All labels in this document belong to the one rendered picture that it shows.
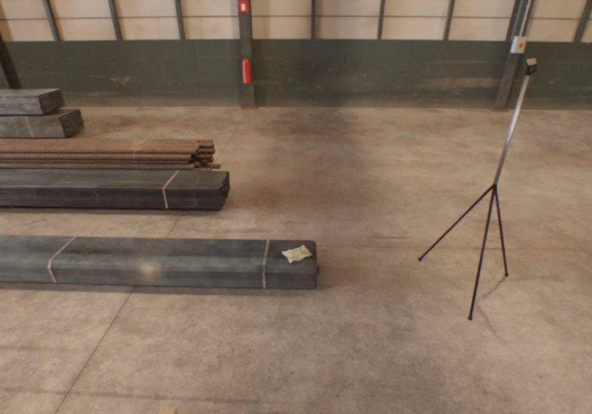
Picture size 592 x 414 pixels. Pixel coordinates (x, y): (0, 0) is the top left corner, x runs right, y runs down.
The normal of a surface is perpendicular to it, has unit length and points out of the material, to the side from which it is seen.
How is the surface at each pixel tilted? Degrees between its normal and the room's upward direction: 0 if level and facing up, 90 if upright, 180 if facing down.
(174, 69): 90
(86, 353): 0
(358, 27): 90
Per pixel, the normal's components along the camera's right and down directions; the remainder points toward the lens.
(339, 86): -0.03, 0.48
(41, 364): 0.00, -0.88
